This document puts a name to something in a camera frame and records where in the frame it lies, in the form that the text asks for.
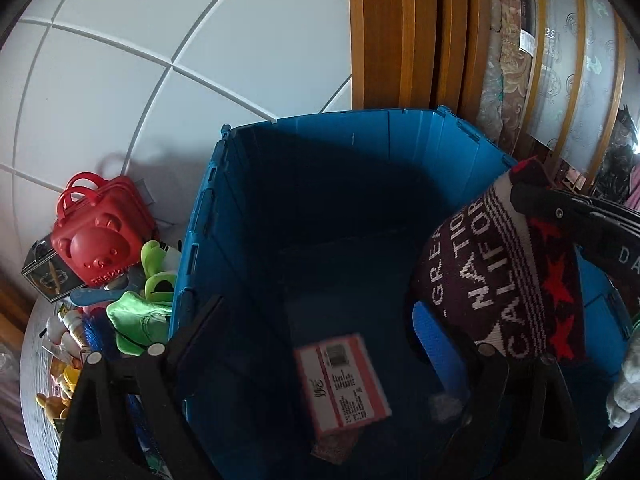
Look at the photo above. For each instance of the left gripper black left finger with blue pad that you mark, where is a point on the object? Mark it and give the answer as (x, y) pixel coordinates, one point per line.
(99, 440)

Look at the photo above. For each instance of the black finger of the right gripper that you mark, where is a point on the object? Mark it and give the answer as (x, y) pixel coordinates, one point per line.
(606, 232)

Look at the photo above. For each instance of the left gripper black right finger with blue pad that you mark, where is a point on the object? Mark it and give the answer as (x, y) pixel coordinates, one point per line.
(510, 419)

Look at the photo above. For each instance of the dark knit California beanie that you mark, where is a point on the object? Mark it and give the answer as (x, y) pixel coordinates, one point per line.
(505, 278)

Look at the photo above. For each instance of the grey plush toy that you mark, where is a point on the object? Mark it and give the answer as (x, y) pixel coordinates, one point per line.
(624, 398)

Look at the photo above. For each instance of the blue furry toy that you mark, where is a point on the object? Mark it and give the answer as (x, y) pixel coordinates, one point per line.
(100, 334)

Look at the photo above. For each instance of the green frog plush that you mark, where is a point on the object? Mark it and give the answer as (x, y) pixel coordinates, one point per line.
(141, 319)

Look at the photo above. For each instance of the rolled patterned carpet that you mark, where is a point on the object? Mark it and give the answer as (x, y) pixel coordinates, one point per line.
(511, 50)

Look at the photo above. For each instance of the black gift bag box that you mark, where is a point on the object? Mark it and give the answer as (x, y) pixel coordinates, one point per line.
(48, 273)

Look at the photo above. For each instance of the pink white barcode box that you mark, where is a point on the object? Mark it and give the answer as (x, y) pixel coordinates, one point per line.
(343, 391)

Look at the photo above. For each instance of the red bear mini suitcase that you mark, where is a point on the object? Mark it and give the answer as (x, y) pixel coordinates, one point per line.
(101, 226)

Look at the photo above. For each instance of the blue plastic storage crate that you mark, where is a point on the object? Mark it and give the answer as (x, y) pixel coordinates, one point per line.
(314, 227)

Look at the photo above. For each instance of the wooden door frame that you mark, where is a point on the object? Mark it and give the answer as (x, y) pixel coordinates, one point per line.
(419, 54)

